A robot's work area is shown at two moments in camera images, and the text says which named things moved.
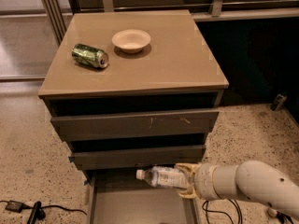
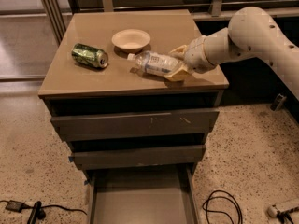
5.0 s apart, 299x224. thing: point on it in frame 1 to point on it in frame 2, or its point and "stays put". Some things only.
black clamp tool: x=36 y=213 stays put
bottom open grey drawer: x=120 y=196 stays put
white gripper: x=204 y=180 to x=194 y=56
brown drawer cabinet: x=130 y=91 stays put
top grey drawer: x=128 y=125 stays put
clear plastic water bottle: x=162 y=176 to x=152 y=63
